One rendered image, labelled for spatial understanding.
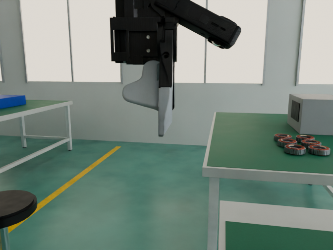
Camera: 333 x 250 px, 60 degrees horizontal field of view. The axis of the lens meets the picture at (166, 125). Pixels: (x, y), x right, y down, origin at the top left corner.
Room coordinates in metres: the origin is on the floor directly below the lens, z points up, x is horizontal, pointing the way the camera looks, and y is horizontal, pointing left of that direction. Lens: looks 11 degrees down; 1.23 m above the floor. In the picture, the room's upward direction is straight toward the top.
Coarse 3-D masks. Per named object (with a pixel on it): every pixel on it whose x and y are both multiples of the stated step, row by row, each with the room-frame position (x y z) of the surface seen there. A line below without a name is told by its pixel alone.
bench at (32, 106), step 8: (24, 104) 3.82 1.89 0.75; (32, 104) 3.82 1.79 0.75; (40, 104) 3.82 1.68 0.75; (48, 104) 3.82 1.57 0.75; (56, 104) 3.85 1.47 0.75; (64, 104) 4.04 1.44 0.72; (0, 112) 3.13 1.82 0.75; (8, 112) 3.13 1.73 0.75; (16, 112) 3.13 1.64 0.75; (24, 112) 3.21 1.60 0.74; (32, 112) 3.35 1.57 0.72; (0, 120) 2.86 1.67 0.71; (24, 128) 4.38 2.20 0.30; (24, 136) 4.34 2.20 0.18; (32, 136) 4.31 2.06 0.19; (40, 136) 4.29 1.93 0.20; (48, 136) 4.27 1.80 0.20; (56, 136) 4.27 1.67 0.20; (24, 144) 4.34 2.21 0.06; (56, 144) 3.85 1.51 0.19; (40, 152) 3.49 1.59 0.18; (24, 160) 3.19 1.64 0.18; (0, 168) 2.86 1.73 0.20; (8, 168) 2.94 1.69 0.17
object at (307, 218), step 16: (224, 208) 0.93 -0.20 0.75; (240, 208) 0.93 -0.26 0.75; (256, 208) 0.93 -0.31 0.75; (272, 208) 0.93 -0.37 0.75; (288, 208) 0.93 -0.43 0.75; (304, 208) 0.93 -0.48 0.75; (224, 224) 0.83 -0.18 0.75; (272, 224) 0.83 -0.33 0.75; (288, 224) 0.83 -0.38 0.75; (304, 224) 0.83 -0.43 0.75; (320, 224) 0.83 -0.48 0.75; (224, 240) 0.74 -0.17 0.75
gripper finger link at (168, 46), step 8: (168, 32) 0.35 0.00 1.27; (160, 40) 0.35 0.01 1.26; (168, 40) 0.35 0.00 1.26; (160, 48) 0.34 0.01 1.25; (168, 48) 0.34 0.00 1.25; (160, 56) 0.35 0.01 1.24; (168, 56) 0.34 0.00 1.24; (160, 64) 0.34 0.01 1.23; (168, 64) 0.33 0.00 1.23; (160, 72) 0.34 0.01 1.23; (168, 72) 0.33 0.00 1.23; (160, 80) 0.33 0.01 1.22; (168, 80) 0.33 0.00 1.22
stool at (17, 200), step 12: (0, 192) 1.48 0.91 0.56; (12, 192) 1.48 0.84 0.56; (24, 192) 1.48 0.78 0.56; (0, 204) 1.34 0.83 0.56; (12, 204) 1.34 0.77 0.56; (24, 204) 1.34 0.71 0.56; (36, 204) 1.39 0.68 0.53; (0, 216) 1.22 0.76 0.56; (12, 216) 1.24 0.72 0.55; (24, 216) 1.28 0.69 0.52; (0, 228) 1.22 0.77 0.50; (0, 240) 1.33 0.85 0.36
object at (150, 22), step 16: (128, 0) 0.38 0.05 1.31; (144, 0) 0.38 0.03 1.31; (128, 16) 0.38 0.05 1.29; (144, 16) 0.38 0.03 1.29; (160, 16) 0.39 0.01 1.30; (112, 32) 0.37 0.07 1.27; (128, 32) 0.36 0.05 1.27; (144, 32) 0.37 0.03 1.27; (160, 32) 0.36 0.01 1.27; (176, 32) 0.37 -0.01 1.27; (112, 48) 0.37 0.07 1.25; (128, 48) 0.36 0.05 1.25; (144, 48) 0.37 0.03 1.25; (176, 48) 0.38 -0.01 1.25
